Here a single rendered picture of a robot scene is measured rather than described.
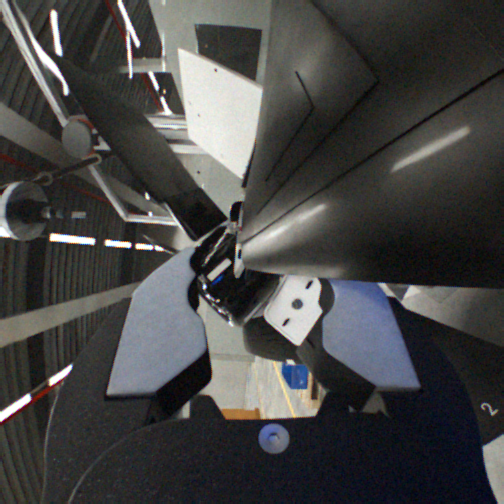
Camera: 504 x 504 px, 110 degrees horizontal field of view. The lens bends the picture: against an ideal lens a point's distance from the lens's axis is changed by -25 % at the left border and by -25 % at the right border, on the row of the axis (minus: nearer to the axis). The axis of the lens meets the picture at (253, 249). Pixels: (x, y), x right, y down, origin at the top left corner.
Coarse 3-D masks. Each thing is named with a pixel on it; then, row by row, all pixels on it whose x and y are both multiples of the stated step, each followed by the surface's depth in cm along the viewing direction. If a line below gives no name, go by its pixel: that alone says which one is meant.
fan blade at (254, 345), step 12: (252, 324) 41; (264, 324) 41; (252, 336) 45; (264, 336) 44; (276, 336) 44; (252, 348) 51; (264, 348) 49; (276, 348) 47; (288, 348) 47; (276, 360) 54; (300, 360) 51
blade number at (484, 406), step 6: (480, 402) 15; (486, 402) 15; (492, 402) 15; (474, 408) 16; (480, 408) 15; (486, 408) 15; (492, 408) 15; (498, 408) 14; (486, 414) 15; (492, 414) 15; (498, 414) 14; (492, 420) 15
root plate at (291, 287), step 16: (288, 288) 29; (304, 288) 28; (320, 288) 27; (272, 304) 30; (288, 304) 29; (304, 304) 27; (272, 320) 30; (304, 320) 27; (288, 336) 28; (304, 336) 27
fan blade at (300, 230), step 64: (320, 0) 6; (384, 0) 4; (448, 0) 3; (320, 64) 7; (384, 64) 5; (448, 64) 4; (320, 128) 8; (384, 128) 5; (448, 128) 4; (256, 192) 15; (320, 192) 9; (384, 192) 6; (448, 192) 4; (256, 256) 16; (320, 256) 9; (384, 256) 6; (448, 256) 5
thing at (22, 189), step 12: (0, 192) 23; (12, 192) 19; (24, 192) 21; (36, 192) 23; (0, 204) 19; (12, 204) 20; (0, 216) 19; (12, 216) 20; (12, 228) 20; (24, 228) 22; (36, 228) 24; (24, 240) 22
